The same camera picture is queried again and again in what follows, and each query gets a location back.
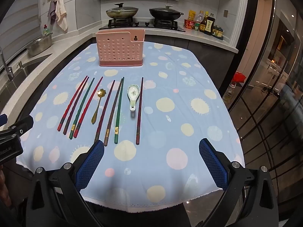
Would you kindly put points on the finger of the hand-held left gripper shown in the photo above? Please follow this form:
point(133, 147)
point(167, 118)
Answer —
point(22, 125)
point(2, 119)

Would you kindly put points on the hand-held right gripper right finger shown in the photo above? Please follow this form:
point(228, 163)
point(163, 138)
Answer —
point(213, 163)

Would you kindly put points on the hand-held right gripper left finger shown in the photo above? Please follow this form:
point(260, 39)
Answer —
point(91, 163)

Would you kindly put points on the red chopstick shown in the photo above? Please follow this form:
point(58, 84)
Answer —
point(88, 107)
point(72, 104)

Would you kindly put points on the green chopstick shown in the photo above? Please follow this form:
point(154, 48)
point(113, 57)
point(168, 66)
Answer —
point(119, 111)
point(81, 110)

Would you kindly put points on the dark maroon chopstick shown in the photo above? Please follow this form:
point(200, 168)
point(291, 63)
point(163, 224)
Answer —
point(105, 110)
point(77, 104)
point(140, 111)

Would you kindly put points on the brown chopstick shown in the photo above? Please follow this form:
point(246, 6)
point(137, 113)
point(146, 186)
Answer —
point(113, 112)

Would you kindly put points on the gold flower spoon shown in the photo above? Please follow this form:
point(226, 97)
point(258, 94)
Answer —
point(101, 93)

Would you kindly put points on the white ceramic spoon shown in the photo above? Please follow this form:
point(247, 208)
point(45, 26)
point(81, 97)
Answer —
point(133, 92)

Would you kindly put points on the pink perforated utensil holder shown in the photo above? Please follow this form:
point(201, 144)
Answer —
point(119, 49)

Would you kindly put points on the chrome faucet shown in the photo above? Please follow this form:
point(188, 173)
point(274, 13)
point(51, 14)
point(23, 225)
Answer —
point(8, 72)

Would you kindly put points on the steel kitchen sink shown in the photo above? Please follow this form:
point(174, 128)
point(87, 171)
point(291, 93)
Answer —
point(26, 73)

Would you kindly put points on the blue dotted tablecloth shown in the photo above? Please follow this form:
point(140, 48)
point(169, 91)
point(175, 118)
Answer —
point(170, 127)

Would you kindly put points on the oil bottle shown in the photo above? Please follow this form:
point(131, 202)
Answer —
point(230, 93)

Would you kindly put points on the stainless steel basin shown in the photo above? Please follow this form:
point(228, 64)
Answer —
point(40, 45)

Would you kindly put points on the red bag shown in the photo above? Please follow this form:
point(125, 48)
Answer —
point(239, 77)

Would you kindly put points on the glass sliding door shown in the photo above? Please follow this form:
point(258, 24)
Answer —
point(272, 87)

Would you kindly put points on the green dish soap bottle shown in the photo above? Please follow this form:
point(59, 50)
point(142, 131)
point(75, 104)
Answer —
point(46, 30)

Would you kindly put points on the window blinds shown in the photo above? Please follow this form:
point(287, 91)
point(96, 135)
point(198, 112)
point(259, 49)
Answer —
point(16, 21)

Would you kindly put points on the purple hanging towel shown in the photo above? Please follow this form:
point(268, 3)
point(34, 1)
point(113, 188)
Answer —
point(52, 14)

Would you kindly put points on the beige hanging towel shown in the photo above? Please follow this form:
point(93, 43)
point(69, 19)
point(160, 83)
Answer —
point(61, 11)

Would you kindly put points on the teal condiment jar set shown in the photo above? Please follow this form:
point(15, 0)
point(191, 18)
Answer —
point(219, 32)

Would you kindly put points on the small green-capped jar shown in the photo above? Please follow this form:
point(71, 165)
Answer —
point(197, 26)

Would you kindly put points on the dark soy sauce bottle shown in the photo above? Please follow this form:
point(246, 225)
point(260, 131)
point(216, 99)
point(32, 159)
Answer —
point(210, 24)

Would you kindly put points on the yellow-capped sauce bottle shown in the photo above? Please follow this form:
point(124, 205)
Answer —
point(204, 24)

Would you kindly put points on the red instant noodle cup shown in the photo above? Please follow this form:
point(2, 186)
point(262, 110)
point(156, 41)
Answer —
point(189, 24)

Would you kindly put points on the clear plastic bottle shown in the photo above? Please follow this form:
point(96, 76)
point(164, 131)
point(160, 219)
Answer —
point(199, 16)

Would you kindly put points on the black gas stove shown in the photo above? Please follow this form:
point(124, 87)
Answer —
point(142, 24)

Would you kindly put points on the yellow seasoning packet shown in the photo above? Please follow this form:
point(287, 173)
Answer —
point(192, 14)

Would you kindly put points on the beige wok with lid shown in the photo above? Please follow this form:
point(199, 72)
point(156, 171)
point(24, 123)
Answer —
point(122, 11)

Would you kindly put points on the black wok with lid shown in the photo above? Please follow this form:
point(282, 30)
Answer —
point(165, 13)

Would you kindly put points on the wall socket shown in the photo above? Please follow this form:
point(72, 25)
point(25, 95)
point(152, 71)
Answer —
point(226, 13)

